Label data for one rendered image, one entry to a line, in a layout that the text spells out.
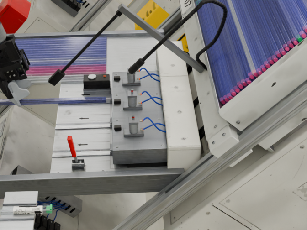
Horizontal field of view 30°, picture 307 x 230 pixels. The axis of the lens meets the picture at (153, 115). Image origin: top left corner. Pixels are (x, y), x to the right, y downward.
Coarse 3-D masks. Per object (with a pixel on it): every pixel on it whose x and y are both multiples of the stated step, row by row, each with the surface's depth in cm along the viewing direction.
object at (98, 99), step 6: (0, 102) 162; (6, 102) 162; (24, 102) 162; (30, 102) 162; (36, 102) 162; (42, 102) 163; (48, 102) 163; (54, 102) 163; (60, 102) 163; (66, 102) 163; (72, 102) 163; (78, 102) 163; (84, 102) 163; (90, 102) 164; (96, 102) 164; (102, 102) 164
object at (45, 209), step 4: (0, 208) 119; (4, 208) 119; (8, 208) 119; (12, 208) 119; (44, 208) 120; (48, 208) 120; (52, 208) 120; (0, 212) 119; (4, 212) 119; (8, 212) 119; (12, 212) 119; (44, 212) 120; (48, 212) 120; (52, 212) 120
